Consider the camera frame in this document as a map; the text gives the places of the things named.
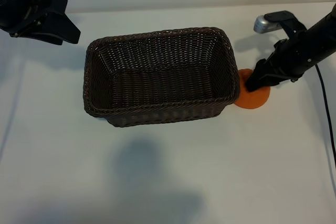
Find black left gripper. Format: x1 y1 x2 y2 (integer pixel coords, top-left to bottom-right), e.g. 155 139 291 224
0 0 81 46

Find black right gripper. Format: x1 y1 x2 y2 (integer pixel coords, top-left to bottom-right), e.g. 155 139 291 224
245 26 320 93

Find orange mandarin with stem nub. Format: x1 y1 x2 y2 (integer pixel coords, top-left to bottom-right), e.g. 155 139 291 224
233 68 271 110

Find dark brown wicker basket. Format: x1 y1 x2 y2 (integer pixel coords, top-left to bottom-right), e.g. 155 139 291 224
82 26 241 128

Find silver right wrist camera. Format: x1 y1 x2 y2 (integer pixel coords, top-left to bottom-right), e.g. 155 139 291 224
253 15 283 34

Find black right camera bracket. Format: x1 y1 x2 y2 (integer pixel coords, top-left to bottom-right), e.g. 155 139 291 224
264 10 307 38

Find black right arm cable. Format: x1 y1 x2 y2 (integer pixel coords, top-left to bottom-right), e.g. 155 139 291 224
314 63 336 168

